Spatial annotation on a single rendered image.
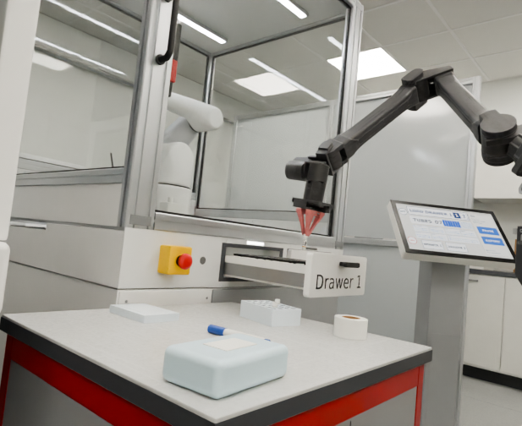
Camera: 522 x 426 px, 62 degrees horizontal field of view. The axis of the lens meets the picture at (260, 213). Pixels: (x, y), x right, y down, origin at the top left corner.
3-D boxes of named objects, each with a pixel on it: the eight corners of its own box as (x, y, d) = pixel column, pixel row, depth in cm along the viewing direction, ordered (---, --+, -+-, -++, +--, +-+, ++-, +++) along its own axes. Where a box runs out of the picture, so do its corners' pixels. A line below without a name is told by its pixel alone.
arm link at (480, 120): (448, 55, 133) (452, 84, 139) (403, 72, 136) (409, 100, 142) (524, 124, 99) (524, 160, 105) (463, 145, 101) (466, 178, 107)
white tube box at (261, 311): (299, 325, 100) (301, 308, 100) (271, 327, 95) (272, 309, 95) (266, 315, 110) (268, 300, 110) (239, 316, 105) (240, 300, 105)
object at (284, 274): (356, 288, 128) (358, 268, 128) (306, 290, 109) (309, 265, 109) (254, 272, 154) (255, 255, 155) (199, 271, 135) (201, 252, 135)
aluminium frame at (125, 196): (343, 249, 180) (365, 6, 187) (125, 226, 103) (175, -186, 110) (192, 235, 242) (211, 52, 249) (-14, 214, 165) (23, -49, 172)
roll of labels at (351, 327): (373, 341, 91) (374, 321, 91) (343, 340, 89) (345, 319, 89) (354, 333, 98) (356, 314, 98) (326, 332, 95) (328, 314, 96)
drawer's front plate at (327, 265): (364, 294, 128) (367, 257, 129) (308, 297, 106) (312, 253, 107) (359, 293, 129) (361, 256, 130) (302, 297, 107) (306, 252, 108)
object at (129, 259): (340, 285, 179) (343, 249, 180) (118, 288, 102) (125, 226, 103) (189, 261, 241) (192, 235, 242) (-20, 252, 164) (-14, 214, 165)
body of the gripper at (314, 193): (304, 206, 129) (309, 182, 129) (332, 211, 122) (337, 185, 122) (290, 203, 124) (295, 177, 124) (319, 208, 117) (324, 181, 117)
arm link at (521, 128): (535, 132, 98) (535, 151, 101) (506, 114, 106) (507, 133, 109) (497, 149, 99) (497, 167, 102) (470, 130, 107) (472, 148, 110)
